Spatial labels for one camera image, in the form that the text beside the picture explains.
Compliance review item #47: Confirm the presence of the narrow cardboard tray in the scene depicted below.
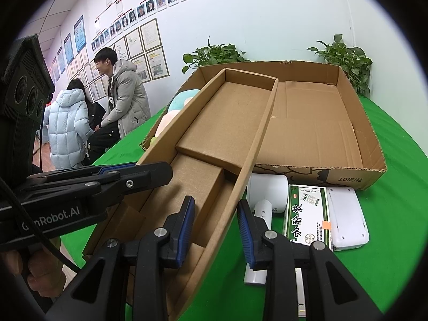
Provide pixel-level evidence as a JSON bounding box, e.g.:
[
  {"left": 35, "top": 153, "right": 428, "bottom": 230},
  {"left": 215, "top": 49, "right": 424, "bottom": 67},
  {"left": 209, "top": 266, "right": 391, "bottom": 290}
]
[{"left": 82, "top": 68, "right": 279, "bottom": 320}]

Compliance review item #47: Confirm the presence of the pink and teal plush toy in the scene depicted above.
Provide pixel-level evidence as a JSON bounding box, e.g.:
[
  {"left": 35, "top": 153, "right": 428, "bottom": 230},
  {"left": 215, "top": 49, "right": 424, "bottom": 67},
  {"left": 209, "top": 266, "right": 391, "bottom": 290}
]
[{"left": 149, "top": 89, "right": 201, "bottom": 144}]

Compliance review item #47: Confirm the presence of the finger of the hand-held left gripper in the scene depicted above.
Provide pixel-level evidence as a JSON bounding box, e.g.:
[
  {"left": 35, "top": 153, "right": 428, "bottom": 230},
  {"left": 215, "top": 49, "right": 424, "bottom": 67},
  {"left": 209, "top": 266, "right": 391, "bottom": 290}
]
[
  {"left": 15, "top": 161, "right": 173, "bottom": 221},
  {"left": 25, "top": 164, "right": 137, "bottom": 184}
]

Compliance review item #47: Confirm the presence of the white hair dryer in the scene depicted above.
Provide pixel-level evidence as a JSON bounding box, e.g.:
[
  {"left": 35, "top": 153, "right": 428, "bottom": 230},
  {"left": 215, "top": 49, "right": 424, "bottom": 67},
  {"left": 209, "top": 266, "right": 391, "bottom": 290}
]
[{"left": 243, "top": 173, "right": 289, "bottom": 285}]

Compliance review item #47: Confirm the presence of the person's left hand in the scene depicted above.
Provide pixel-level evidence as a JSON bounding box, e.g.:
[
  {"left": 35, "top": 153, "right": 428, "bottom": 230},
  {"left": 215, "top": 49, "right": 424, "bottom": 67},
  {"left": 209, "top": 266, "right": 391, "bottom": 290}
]
[{"left": 0, "top": 236, "right": 78, "bottom": 300}]

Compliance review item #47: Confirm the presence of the group of framed wall certificates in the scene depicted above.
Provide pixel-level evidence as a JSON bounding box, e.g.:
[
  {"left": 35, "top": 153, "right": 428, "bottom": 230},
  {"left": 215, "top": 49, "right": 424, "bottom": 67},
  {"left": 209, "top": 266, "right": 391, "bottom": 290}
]
[{"left": 48, "top": 18, "right": 170, "bottom": 104}]

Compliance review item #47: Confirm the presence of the white plastic device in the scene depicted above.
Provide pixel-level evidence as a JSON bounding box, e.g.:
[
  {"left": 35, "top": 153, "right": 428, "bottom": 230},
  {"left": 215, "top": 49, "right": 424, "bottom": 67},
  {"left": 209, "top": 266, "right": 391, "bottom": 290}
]
[{"left": 326, "top": 186, "right": 370, "bottom": 251}]

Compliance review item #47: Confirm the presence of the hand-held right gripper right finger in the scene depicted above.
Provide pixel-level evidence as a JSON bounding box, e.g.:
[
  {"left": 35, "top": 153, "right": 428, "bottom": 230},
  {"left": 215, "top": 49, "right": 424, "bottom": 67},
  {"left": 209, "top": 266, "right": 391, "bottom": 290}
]
[{"left": 237, "top": 200, "right": 383, "bottom": 321}]

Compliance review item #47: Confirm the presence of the green and white carton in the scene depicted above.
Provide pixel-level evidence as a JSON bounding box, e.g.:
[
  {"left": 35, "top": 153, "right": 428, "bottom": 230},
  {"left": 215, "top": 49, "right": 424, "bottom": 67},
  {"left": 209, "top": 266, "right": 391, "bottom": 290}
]
[{"left": 282, "top": 185, "right": 334, "bottom": 318}]

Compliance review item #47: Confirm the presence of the potted green plant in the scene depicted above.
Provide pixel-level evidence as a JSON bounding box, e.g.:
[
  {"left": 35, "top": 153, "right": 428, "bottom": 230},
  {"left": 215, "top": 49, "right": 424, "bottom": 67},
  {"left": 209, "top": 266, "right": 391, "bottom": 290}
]
[
  {"left": 182, "top": 37, "right": 248, "bottom": 74},
  {"left": 308, "top": 34, "right": 373, "bottom": 97}
]

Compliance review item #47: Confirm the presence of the white wall conduit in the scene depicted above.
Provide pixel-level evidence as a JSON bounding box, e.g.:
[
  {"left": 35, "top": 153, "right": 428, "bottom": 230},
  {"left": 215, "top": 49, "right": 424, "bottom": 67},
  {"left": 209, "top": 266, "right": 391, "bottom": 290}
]
[{"left": 345, "top": 0, "right": 352, "bottom": 44}]

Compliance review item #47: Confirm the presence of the large cardboard box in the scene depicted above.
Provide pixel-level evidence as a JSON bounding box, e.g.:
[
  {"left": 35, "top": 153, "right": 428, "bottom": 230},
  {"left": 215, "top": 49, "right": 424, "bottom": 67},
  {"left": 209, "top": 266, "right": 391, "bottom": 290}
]
[{"left": 140, "top": 60, "right": 387, "bottom": 191}]

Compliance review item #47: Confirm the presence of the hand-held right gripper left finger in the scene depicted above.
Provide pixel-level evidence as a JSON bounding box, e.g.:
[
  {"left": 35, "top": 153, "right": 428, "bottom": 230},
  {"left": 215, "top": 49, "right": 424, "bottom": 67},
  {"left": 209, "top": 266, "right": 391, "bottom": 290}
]
[{"left": 45, "top": 196, "right": 196, "bottom": 321}]

